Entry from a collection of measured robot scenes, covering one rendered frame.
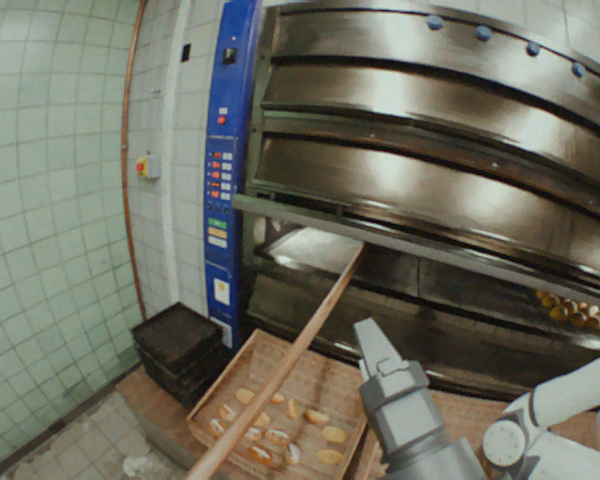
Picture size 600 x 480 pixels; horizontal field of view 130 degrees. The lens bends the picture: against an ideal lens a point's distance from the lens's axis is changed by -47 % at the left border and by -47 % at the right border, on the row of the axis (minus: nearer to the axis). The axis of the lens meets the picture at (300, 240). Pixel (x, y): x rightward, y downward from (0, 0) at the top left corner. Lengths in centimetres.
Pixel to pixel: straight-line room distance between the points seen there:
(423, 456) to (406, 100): 74
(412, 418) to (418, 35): 85
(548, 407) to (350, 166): 74
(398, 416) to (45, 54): 155
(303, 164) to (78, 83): 116
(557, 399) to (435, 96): 72
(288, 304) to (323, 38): 94
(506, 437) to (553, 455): 9
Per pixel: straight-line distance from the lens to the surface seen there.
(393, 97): 77
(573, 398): 45
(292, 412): 113
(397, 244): 65
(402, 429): 22
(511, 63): 89
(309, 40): 92
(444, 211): 76
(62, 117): 144
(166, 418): 122
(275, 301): 104
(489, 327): 97
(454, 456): 23
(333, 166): 80
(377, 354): 24
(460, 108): 78
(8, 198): 140
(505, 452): 48
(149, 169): 126
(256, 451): 104
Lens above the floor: 161
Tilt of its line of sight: 22 degrees down
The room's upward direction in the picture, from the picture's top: 7 degrees clockwise
